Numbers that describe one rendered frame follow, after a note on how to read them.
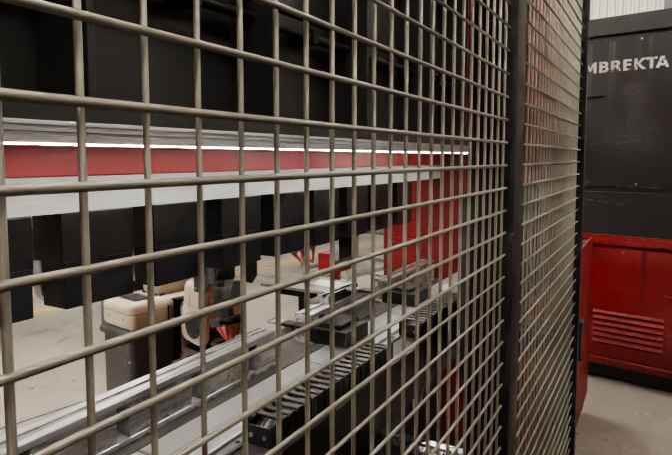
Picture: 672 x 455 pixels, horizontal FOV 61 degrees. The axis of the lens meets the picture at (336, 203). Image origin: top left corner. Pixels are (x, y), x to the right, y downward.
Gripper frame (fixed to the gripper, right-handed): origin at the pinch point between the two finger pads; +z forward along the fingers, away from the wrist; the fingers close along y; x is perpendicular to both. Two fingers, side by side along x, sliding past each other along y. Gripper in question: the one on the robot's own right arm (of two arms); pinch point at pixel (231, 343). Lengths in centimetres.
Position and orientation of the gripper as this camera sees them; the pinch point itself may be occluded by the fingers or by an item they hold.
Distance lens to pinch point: 202.6
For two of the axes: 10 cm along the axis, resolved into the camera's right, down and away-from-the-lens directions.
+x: 5.9, -0.6, 8.0
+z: 2.0, 9.8, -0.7
